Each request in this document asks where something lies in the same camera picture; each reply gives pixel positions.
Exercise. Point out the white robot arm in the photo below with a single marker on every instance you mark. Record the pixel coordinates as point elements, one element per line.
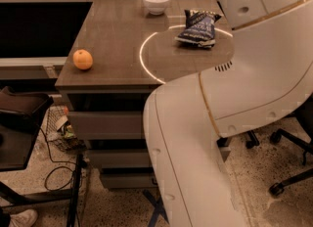
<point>271,76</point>

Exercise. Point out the top grey drawer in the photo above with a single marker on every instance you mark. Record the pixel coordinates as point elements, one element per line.
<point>107,125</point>

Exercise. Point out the grey drawer cabinet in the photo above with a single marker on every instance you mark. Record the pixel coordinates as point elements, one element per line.
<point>133,53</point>

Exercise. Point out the blue chip bag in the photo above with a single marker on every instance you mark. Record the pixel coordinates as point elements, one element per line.
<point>199,28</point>

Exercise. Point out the orange fruit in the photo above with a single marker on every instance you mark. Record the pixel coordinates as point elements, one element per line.
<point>82,59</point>

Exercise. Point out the bottom grey drawer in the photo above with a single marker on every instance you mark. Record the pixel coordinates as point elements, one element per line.
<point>128,180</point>

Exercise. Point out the white ceramic bowl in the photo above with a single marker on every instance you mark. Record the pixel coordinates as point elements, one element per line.
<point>156,7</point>

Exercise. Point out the black side table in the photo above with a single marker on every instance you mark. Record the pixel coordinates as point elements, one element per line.
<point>21,117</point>

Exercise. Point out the black office chair base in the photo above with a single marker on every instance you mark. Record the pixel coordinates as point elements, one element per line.
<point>291,140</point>

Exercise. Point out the white sneaker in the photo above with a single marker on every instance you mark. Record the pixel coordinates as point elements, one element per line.
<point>26,218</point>

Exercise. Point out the wire waste basket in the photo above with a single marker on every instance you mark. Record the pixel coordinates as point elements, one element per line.
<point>59,131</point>

